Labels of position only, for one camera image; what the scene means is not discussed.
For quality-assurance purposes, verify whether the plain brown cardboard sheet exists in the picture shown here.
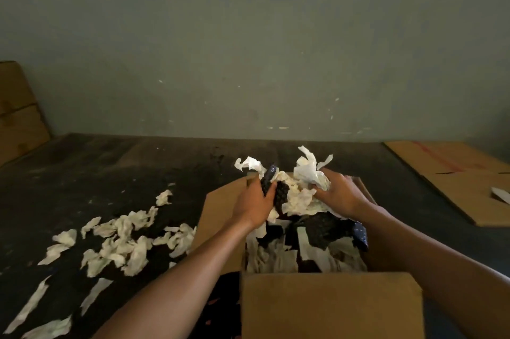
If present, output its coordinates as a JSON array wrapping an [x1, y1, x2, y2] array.
[[0, 61, 52, 168]]

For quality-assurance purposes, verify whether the white fabric scrap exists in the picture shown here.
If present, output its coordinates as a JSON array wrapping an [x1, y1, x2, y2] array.
[[293, 146, 334, 192], [234, 156, 267, 177]]

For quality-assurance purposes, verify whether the scattered white scraps group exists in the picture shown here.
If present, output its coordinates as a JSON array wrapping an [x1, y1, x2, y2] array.
[[3, 189, 198, 339]]

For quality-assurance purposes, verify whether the dark dotted fabric scrap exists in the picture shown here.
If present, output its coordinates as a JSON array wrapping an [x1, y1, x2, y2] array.
[[260, 164, 291, 209]]

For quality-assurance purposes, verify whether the person's right hand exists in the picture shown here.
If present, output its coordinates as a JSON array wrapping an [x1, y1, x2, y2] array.
[[313, 168, 373, 219]]

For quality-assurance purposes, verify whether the person's left hand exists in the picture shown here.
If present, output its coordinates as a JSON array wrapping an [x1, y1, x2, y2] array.
[[232, 177, 278, 230]]

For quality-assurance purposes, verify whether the open brown cardboard box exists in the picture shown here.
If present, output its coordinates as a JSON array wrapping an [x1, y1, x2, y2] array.
[[187, 171, 426, 339]]

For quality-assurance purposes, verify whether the person's right forearm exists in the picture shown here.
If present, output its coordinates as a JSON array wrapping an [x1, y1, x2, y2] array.
[[351, 201, 510, 339]]

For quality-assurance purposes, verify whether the person's left forearm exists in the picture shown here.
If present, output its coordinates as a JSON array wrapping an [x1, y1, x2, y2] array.
[[91, 217, 256, 339]]

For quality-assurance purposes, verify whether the dark cloth with red specks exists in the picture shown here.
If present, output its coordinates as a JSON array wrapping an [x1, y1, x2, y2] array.
[[190, 270, 243, 339]]

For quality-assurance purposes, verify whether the flattened cardboard sheet red stripe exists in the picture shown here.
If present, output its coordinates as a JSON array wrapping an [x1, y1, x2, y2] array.
[[383, 140, 510, 228]]

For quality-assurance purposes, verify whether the small white pointed scrap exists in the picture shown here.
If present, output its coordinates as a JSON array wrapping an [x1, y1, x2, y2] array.
[[491, 187, 510, 206]]

